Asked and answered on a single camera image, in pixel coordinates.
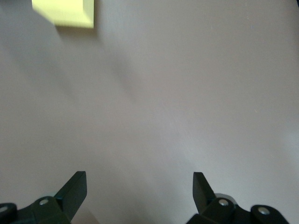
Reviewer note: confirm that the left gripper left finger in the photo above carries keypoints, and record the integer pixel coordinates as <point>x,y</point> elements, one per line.
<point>65,203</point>

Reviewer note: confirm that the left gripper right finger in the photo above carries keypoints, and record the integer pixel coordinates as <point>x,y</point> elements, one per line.
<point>210,210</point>

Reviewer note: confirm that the yellow foam cube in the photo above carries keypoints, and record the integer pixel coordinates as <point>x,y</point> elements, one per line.
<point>67,11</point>

